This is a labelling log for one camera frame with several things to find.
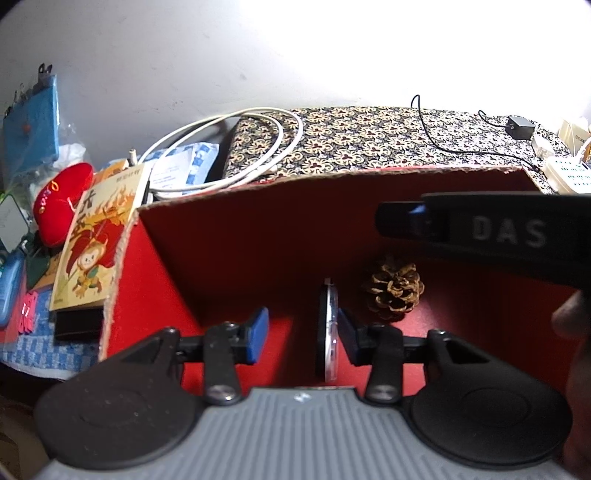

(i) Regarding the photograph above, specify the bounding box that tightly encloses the black power adapter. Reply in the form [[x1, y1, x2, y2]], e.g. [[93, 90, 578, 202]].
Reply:
[[506, 116, 536, 139]]

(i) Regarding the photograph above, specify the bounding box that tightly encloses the floral patterned cloth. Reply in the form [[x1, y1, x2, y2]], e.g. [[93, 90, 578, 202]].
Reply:
[[222, 106, 568, 195]]

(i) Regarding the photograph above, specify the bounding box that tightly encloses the dark green cloth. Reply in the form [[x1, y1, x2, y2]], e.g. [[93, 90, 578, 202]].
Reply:
[[25, 240, 61, 289]]

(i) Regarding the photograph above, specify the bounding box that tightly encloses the white power strip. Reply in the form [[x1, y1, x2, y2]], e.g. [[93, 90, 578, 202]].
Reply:
[[542, 154, 591, 195]]

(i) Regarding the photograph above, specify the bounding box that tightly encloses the person's right hand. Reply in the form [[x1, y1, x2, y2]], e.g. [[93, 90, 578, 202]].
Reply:
[[551, 291, 591, 478]]

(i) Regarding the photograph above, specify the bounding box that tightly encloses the clear round disc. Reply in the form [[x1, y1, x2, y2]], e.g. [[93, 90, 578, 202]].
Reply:
[[315, 277, 341, 383]]

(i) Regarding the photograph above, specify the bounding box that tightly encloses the red cardboard box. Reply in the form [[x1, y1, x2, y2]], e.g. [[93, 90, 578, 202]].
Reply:
[[98, 165, 575, 393]]

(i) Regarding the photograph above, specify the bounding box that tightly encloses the white coiled cable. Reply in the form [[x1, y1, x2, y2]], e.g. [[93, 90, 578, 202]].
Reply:
[[131, 107, 304, 190]]

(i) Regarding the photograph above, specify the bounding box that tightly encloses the orange book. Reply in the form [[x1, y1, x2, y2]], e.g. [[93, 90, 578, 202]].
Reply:
[[93, 159, 130, 186]]

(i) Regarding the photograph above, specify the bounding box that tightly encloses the white card with dark frame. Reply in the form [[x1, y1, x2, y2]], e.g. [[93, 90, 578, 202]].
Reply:
[[0, 194, 28, 254]]

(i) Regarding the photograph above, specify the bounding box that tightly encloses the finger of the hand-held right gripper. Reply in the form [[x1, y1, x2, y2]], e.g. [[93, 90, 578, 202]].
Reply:
[[375, 201, 450, 244]]

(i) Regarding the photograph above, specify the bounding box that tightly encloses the white carton box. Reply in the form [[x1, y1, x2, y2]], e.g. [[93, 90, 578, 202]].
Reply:
[[558, 117, 591, 158]]

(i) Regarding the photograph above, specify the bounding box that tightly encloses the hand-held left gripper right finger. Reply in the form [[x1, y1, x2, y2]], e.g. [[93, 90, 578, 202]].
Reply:
[[337, 307, 498, 407]]

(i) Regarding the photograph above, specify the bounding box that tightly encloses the blue checkered cloth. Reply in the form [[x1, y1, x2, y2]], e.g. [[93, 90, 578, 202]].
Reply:
[[0, 291, 102, 381]]

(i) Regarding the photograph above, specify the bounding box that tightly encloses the thin black cable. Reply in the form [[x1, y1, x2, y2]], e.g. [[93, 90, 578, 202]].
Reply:
[[411, 95, 536, 169]]

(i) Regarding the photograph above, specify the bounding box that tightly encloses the light blue plastic case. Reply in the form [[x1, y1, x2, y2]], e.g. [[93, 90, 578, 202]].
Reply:
[[0, 251, 26, 328]]

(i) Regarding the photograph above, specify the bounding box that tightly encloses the brown pine cone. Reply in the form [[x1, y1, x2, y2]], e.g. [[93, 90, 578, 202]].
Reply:
[[367, 258, 426, 320]]

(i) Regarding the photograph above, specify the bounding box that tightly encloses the red plush toy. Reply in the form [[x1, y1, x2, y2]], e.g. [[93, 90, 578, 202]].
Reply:
[[33, 162, 94, 244]]

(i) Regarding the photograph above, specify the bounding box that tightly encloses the monkey cartoon book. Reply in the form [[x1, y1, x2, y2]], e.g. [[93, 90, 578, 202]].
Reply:
[[48, 164, 153, 311]]

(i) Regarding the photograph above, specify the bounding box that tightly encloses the blue and white packet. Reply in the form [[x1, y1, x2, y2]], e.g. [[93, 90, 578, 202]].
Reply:
[[148, 142, 220, 197]]

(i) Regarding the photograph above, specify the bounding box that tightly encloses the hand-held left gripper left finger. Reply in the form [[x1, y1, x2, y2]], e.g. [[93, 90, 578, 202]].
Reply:
[[111, 307, 271, 407]]

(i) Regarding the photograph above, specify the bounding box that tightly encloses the black flat box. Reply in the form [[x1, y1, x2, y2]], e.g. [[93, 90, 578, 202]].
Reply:
[[54, 307, 105, 342]]

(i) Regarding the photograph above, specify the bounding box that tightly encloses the clear plastic bag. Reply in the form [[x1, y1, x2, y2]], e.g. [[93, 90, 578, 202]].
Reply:
[[0, 138, 88, 197]]

